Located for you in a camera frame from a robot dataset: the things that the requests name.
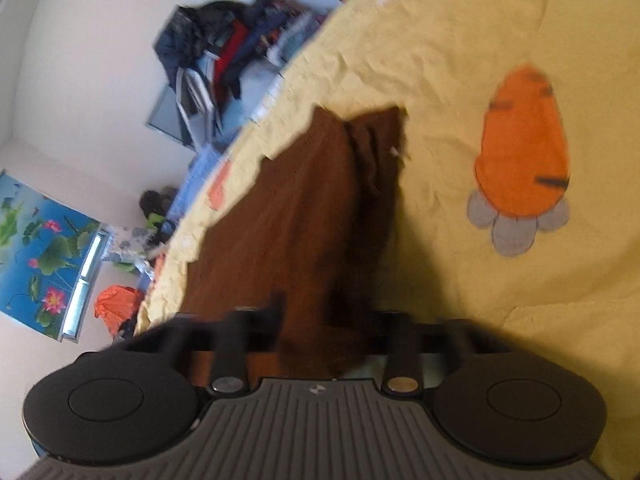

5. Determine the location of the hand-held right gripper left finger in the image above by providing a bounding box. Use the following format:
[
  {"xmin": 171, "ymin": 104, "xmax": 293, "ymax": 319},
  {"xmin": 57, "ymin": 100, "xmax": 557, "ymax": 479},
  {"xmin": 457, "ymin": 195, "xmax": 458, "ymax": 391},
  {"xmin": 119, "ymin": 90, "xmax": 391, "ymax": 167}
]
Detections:
[{"xmin": 125, "ymin": 304, "xmax": 287, "ymax": 397}]

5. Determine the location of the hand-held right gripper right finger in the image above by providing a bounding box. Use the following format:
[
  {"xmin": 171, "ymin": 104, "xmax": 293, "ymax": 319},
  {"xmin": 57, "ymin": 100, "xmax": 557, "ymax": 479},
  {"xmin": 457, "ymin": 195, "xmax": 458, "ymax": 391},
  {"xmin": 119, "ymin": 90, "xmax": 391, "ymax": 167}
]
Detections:
[{"xmin": 370, "ymin": 310, "xmax": 483, "ymax": 397}]

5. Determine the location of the brown knit sweater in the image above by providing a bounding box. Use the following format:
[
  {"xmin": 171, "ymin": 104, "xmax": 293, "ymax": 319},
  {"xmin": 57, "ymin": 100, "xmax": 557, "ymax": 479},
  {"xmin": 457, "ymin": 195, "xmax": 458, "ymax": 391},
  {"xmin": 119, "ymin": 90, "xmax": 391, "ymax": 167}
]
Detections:
[{"xmin": 177, "ymin": 104, "xmax": 410, "ymax": 382}]

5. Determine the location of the pile of clothes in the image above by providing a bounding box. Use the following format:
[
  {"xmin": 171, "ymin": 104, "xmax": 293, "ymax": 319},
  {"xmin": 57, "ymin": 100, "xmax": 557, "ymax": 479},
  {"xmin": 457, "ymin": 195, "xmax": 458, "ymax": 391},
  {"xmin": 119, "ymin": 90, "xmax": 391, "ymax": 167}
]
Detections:
[{"xmin": 152, "ymin": 0, "xmax": 332, "ymax": 111}]

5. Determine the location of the orange plastic bag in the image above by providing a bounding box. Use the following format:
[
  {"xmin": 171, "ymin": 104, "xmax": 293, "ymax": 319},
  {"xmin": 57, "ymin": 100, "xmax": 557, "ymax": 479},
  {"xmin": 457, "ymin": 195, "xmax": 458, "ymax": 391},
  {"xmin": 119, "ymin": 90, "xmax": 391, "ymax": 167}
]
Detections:
[{"xmin": 94, "ymin": 285, "xmax": 147, "ymax": 337}]

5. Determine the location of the green plastic chair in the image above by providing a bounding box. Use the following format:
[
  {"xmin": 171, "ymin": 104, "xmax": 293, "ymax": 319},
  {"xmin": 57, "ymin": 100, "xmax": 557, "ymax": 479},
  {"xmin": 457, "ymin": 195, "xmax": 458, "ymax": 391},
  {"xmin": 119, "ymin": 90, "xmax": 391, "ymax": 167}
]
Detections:
[{"xmin": 112, "ymin": 212, "xmax": 167, "ymax": 275}]

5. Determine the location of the floral pillow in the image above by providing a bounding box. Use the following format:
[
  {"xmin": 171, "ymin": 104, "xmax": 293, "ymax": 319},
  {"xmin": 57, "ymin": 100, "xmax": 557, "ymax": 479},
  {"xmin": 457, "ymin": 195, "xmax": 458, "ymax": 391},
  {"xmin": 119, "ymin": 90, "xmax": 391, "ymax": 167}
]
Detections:
[{"xmin": 102, "ymin": 226, "xmax": 157, "ymax": 263}]

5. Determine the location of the black bag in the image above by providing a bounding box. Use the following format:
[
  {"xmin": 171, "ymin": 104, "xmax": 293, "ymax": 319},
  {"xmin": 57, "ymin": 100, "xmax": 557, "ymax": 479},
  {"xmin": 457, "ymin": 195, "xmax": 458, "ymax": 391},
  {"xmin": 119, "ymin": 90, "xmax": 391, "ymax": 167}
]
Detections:
[{"xmin": 139, "ymin": 187, "xmax": 179, "ymax": 217}]

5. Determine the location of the window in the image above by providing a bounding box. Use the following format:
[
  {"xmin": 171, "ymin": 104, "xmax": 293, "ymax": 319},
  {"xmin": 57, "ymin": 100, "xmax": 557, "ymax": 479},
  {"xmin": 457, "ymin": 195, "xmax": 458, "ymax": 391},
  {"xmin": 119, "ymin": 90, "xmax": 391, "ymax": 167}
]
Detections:
[{"xmin": 59, "ymin": 230, "xmax": 112, "ymax": 345}]

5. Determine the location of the blue quilted blanket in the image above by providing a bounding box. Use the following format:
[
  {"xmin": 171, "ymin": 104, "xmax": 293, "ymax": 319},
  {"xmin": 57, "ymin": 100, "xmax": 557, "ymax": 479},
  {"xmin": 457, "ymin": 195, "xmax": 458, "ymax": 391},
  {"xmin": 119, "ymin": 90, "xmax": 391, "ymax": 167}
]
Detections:
[{"xmin": 165, "ymin": 149, "xmax": 232, "ymax": 227}]

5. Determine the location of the grey framed panel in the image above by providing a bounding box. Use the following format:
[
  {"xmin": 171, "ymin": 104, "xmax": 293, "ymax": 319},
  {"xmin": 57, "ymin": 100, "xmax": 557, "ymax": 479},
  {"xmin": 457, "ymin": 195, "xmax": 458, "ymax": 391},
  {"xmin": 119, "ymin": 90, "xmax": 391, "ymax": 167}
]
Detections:
[{"xmin": 146, "ymin": 67, "xmax": 222, "ymax": 151}]

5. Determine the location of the yellow printed bedspread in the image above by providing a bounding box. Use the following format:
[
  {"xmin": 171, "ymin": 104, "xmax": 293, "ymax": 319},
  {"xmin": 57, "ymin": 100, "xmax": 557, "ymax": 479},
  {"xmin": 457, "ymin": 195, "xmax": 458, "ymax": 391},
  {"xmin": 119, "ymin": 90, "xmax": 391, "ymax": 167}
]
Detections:
[{"xmin": 132, "ymin": 0, "xmax": 640, "ymax": 480}]

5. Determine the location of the lotus flower wall poster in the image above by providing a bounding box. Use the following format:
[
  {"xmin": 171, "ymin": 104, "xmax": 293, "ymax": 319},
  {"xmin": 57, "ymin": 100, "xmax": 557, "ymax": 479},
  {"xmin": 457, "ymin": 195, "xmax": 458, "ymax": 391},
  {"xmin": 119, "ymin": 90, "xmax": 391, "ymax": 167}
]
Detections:
[{"xmin": 0, "ymin": 170, "xmax": 103, "ymax": 341}]

